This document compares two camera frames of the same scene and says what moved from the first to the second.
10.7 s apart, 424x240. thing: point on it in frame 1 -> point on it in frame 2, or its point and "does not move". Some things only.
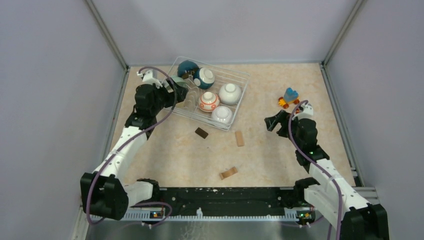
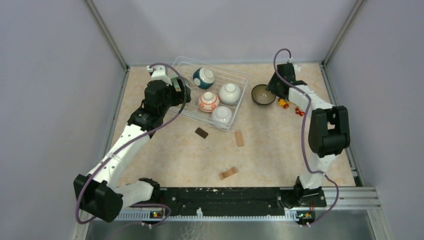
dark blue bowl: x=186 y=66 -> x=261 y=95
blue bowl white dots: x=204 y=78 does not move
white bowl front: x=222 y=114 does not move
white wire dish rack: x=215 y=93 does not move
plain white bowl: x=230 y=94 does not move
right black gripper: x=271 y=121 -> x=271 y=87
